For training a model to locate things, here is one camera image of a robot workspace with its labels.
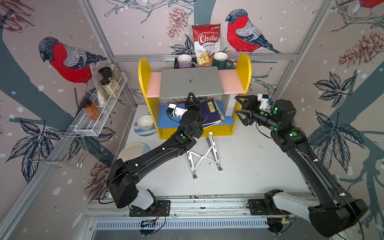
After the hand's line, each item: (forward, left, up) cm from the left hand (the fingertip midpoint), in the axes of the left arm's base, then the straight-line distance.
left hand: (197, 88), depth 64 cm
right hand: (-5, -16, -4) cm, 18 cm away
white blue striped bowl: (+11, +38, -44) cm, 59 cm away
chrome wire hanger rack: (-24, +52, -10) cm, 59 cm away
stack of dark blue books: (+9, -9, -29) cm, 32 cm away
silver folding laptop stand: (-11, -9, -44) cm, 46 cm away
